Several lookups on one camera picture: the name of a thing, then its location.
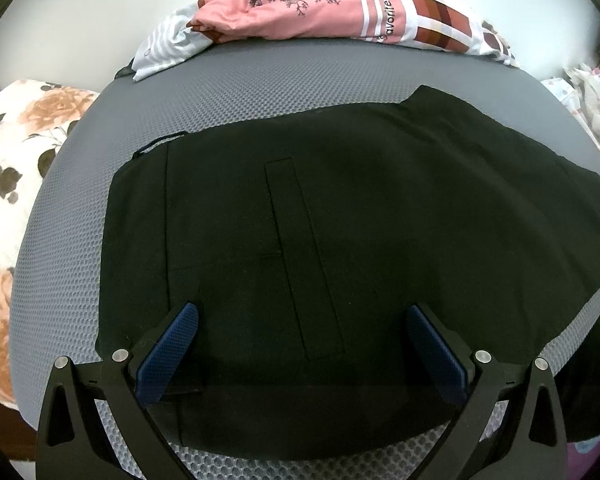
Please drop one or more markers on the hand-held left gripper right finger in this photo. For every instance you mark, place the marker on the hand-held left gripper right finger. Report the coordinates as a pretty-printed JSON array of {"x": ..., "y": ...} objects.
[{"x": 437, "y": 355}]

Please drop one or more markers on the white patterned cloth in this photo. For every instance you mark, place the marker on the white patterned cloth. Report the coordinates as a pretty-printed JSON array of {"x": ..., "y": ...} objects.
[{"x": 595, "y": 105}]

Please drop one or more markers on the grey mesh mattress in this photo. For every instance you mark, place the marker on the grey mesh mattress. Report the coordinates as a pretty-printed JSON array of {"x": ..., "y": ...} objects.
[{"x": 280, "y": 80}]

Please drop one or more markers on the black pants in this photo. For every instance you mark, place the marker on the black pants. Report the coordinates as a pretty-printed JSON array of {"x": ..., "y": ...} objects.
[{"x": 330, "y": 210}]

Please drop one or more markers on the floral pillow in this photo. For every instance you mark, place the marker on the floral pillow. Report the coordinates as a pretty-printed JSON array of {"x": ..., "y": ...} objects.
[{"x": 20, "y": 160}]

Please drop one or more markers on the pink patterned pillow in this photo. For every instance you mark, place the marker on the pink patterned pillow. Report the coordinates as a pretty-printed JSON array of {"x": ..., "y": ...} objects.
[{"x": 305, "y": 10}]

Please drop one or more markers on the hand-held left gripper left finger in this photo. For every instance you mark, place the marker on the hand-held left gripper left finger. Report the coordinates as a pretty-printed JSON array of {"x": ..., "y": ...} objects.
[{"x": 167, "y": 355}]

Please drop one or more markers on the person's purple clothing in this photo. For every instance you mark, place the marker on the person's purple clothing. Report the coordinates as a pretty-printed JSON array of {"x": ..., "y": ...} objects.
[{"x": 582, "y": 460}]

